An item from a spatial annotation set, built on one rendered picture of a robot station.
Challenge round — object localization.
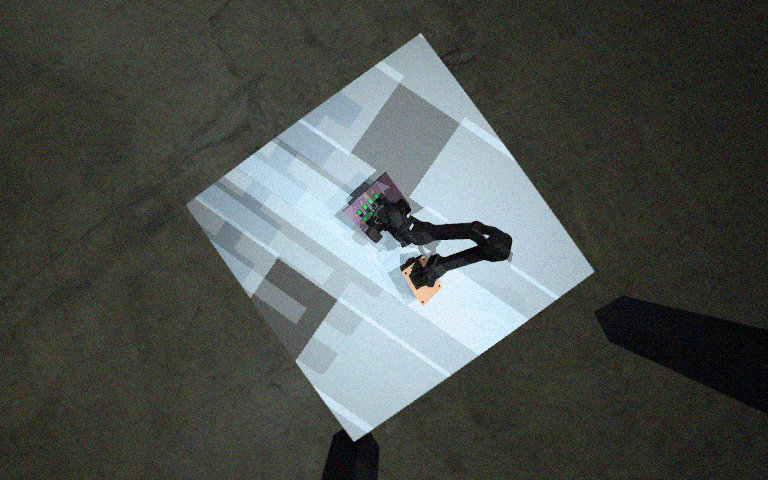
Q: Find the mauve switch panel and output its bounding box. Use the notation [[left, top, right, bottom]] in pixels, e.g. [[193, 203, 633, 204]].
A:
[[343, 172, 410, 236]]

